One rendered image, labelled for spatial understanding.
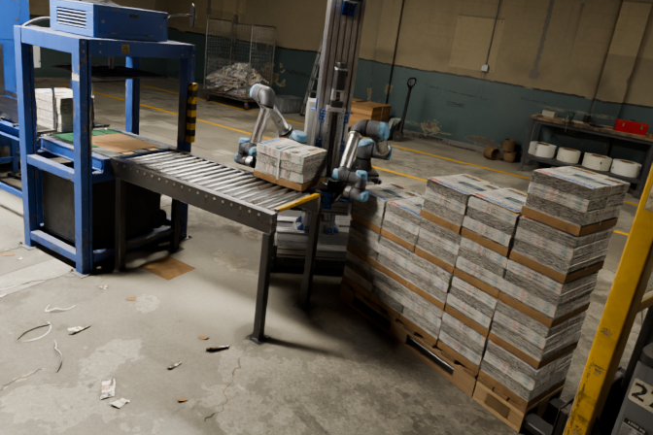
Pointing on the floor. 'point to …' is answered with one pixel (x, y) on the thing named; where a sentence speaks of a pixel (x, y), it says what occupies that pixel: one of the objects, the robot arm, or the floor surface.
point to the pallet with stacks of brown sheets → (368, 112)
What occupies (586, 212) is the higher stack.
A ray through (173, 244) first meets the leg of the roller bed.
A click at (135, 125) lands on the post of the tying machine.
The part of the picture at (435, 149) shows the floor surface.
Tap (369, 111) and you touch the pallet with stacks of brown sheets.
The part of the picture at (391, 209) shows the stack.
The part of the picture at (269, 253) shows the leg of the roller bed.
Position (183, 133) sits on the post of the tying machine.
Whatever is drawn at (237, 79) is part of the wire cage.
